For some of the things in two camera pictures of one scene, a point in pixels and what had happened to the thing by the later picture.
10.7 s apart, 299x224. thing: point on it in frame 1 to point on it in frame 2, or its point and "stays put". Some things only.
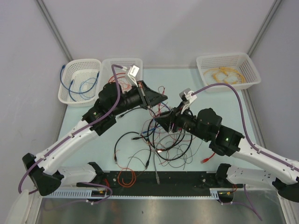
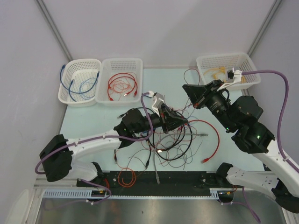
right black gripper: x=174 y=116 to x=206 y=92
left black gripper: x=148 y=98 to x=166 y=116
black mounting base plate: x=160 y=181 stays put
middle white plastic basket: x=124 y=82 stays put
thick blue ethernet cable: x=63 y=66 stays put
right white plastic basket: x=237 y=69 stays put
